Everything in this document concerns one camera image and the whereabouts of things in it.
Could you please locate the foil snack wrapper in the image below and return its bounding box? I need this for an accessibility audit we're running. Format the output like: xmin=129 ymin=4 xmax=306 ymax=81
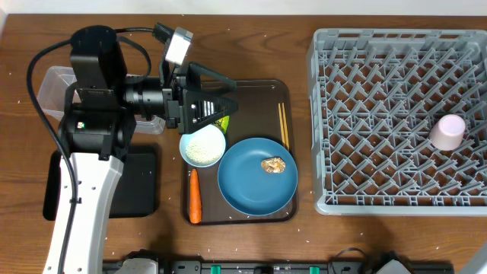
xmin=212 ymin=116 xmax=230 ymax=134

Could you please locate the dried mushroom piece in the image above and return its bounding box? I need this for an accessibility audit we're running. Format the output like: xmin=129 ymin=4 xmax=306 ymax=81
xmin=261 ymin=157 xmax=286 ymax=174

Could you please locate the grey dishwasher rack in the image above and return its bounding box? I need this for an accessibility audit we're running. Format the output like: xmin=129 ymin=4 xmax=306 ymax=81
xmin=307 ymin=29 xmax=486 ymax=216

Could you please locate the brown serving tray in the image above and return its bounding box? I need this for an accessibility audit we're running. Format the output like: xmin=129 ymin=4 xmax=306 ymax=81
xmin=197 ymin=79 xmax=298 ymax=225

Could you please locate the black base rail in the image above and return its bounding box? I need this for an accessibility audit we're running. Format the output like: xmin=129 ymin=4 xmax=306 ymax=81
xmin=101 ymin=247 xmax=455 ymax=274

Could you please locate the light blue rice bowl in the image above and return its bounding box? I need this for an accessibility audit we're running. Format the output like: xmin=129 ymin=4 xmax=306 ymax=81
xmin=180 ymin=125 xmax=226 ymax=167

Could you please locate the clear plastic bin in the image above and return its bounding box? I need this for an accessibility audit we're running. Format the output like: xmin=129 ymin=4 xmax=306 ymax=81
xmin=37 ymin=66 xmax=165 ymax=135

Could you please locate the pink plastic cup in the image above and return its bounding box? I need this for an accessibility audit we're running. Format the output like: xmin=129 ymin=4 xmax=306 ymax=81
xmin=429 ymin=114 xmax=466 ymax=151

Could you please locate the wooden chopstick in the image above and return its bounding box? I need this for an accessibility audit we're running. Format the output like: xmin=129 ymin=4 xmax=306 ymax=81
xmin=278 ymin=103 xmax=287 ymax=149
xmin=282 ymin=103 xmax=290 ymax=151

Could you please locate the orange carrot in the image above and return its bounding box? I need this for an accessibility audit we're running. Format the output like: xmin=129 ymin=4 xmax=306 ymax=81
xmin=189 ymin=169 xmax=202 ymax=224

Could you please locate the dark blue plate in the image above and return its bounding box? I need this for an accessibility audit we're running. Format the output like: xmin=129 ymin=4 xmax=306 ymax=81
xmin=218 ymin=138 xmax=298 ymax=216

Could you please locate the wooden chopstick left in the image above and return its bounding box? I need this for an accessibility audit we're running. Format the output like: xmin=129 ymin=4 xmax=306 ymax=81
xmin=278 ymin=103 xmax=287 ymax=149

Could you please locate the black plastic bin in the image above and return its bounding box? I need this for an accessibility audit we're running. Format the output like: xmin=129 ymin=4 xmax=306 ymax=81
xmin=43 ymin=145 xmax=158 ymax=221

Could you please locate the wooden chopstick right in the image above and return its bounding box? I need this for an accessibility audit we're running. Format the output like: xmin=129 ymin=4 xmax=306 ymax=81
xmin=282 ymin=103 xmax=290 ymax=151

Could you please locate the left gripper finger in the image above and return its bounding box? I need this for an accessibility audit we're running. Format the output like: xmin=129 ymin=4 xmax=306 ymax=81
xmin=178 ymin=90 xmax=238 ymax=134
xmin=188 ymin=62 xmax=237 ymax=94

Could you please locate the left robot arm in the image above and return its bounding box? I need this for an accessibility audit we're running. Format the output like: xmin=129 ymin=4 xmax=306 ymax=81
xmin=44 ymin=24 xmax=237 ymax=273

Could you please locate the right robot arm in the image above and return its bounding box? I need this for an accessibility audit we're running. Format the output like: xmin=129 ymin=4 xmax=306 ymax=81
xmin=459 ymin=243 xmax=487 ymax=274

